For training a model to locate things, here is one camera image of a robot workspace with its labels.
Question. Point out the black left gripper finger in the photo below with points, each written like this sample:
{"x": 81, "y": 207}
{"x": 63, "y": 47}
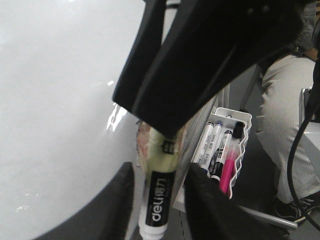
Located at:
{"x": 166, "y": 80}
{"x": 212, "y": 216}

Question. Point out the black and white whiteboard marker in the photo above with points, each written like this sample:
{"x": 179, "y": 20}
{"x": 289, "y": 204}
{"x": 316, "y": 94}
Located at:
{"x": 158, "y": 188}

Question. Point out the red round magnet with tape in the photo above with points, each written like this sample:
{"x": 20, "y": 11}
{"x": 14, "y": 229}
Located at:
{"x": 146, "y": 146}

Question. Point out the black labelled whiteboard marker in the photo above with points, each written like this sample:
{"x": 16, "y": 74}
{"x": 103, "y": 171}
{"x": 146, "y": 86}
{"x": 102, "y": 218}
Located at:
{"x": 217, "y": 167}

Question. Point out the pink highlighter marker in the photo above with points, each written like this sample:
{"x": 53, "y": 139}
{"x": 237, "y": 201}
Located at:
{"x": 228, "y": 170}

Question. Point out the white marker blue cap left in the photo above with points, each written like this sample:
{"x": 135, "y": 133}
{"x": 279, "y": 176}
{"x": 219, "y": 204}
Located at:
{"x": 203, "y": 142}

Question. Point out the white marker blue cap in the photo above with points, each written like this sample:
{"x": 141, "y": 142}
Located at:
{"x": 203, "y": 142}
{"x": 217, "y": 129}

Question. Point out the white plastic marker holder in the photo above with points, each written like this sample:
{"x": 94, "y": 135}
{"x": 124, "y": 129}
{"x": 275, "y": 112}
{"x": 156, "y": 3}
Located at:
{"x": 229, "y": 118}

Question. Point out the white marker blue cap middle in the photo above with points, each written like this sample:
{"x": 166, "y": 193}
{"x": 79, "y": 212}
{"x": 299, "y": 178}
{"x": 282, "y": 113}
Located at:
{"x": 217, "y": 129}

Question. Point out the black sneaker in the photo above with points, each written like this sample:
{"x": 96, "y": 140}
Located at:
{"x": 291, "y": 212}

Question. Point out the black marker cap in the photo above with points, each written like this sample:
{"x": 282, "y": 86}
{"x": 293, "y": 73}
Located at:
{"x": 238, "y": 130}

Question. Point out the person in beige trousers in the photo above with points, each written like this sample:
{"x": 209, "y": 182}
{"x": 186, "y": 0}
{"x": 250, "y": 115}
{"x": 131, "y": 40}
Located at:
{"x": 278, "y": 121}

